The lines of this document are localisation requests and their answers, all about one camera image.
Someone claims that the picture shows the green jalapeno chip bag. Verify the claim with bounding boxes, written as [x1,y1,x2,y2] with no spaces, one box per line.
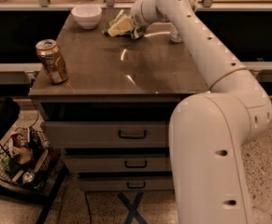
[103,9,146,40]

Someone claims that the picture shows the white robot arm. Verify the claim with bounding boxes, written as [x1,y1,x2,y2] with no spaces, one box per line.
[131,0,272,224]

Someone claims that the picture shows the orange soda can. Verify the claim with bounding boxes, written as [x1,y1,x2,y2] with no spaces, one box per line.
[36,39,68,84]

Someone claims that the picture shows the white ceramic bowl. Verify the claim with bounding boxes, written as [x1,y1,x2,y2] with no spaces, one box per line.
[71,5,102,29]

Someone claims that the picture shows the clear plastic water bottle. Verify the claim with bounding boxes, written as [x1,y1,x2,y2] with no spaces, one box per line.
[170,24,183,43]

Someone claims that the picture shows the grey drawer cabinet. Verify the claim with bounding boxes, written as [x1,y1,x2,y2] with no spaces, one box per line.
[30,8,207,179]

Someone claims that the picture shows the top grey drawer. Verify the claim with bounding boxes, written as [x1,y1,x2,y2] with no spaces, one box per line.
[41,121,167,148]

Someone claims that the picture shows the grey drawer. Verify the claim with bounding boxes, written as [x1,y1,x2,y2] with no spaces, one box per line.
[63,155,171,173]
[41,121,167,148]
[77,176,174,192]

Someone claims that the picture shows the middle grey drawer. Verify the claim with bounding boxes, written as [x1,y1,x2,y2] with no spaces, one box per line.
[63,155,171,173]

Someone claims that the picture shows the bottom grey drawer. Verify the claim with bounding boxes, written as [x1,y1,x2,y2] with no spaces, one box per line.
[77,176,174,192]

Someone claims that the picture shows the blue tape cross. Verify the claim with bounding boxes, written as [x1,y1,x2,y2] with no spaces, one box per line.
[118,192,148,224]

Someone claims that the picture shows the black wire basket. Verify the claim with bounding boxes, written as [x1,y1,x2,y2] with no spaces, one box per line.
[0,126,63,192]

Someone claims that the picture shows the black floor cable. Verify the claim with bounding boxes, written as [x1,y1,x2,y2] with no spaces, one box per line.
[84,191,93,224]

